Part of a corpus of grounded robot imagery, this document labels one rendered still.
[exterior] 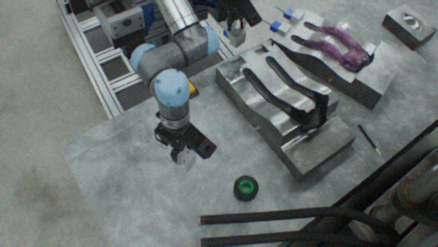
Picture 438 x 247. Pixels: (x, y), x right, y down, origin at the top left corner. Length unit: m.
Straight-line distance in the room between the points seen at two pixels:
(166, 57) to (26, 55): 2.08
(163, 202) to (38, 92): 1.61
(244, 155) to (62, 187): 1.24
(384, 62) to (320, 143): 0.45
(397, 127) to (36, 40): 2.45
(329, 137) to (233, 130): 0.34
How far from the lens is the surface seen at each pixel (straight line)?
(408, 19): 1.93
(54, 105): 2.55
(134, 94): 2.19
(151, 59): 0.91
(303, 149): 1.29
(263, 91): 1.37
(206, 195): 1.25
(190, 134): 0.98
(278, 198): 1.27
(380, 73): 1.53
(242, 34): 1.42
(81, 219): 2.15
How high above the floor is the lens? 1.97
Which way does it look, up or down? 59 degrees down
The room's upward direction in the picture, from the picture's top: 5 degrees clockwise
